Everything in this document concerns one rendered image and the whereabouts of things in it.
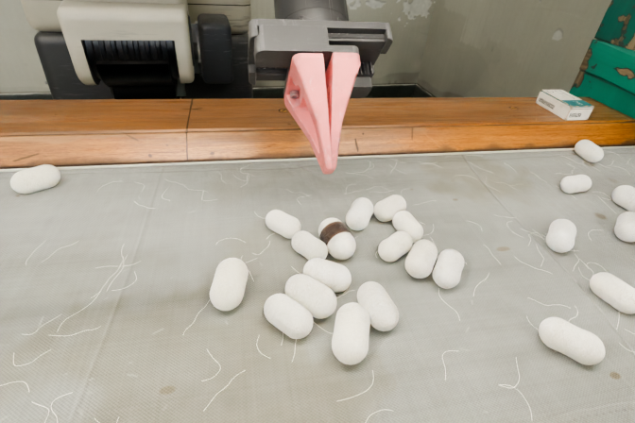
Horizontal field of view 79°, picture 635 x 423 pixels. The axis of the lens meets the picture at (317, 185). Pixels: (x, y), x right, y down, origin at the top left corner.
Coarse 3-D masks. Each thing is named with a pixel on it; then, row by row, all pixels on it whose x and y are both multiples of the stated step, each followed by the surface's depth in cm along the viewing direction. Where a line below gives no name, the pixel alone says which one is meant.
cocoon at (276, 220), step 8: (272, 216) 30; (280, 216) 30; (288, 216) 30; (272, 224) 30; (280, 224) 30; (288, 224) 30; (296, 224) 30; (280, 232) 30; (288, 232) 30; (296, 232) 30
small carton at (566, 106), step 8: (544, 96) 53; (552, 96) 51; (560, 96) 51; (568, 96) 51; (544, 104) 53; (552, 104) 51; (560, 104) 50; (568, 104) 49; (576, 104) 49; (584, 104) 49; (560, 112) 50; (568, 112) 49; (576, 112) 49; (584, 112) 49
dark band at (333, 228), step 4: (328, 224) 29; (332, 224) 29; (336, 224) 29; (340, 224) 29; (344, 224) 30; (324, 228) 29; (328, 228) 29; (332, 228) 29; (336, 228) 29; (340, 228) 29; (344, 228) 29; (320, 232) 30; (324, 232) 29; (328, 232) 29; (332, 232) 29; (336, 232) 29; (340, 232) 28; (320, 236) 30; (324, 236) 29; (328, 236) 29; (332, 236) 28; (320, 240) 30; (324, 240) 29; (328, 240) 29
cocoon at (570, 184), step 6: (564, 180) 39; (570, 180) 39; (576, 180) 38; (582, 180) 39; (588, 180) 39; (564, 186) 39; (570, 186) 39; (576, 186) 38; (582, 186) 39; (588, 186) 39; (570, 192) 39; (576, 192) 39
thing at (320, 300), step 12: (300, 276) 25; (288, 288) 25; (300, 288) 24; (312, 288) 24; (324, 288) 24; (300, 300) 24; (312, 300) 24; (324, 300) 24; (312, 312) 24; (324, 312) 24
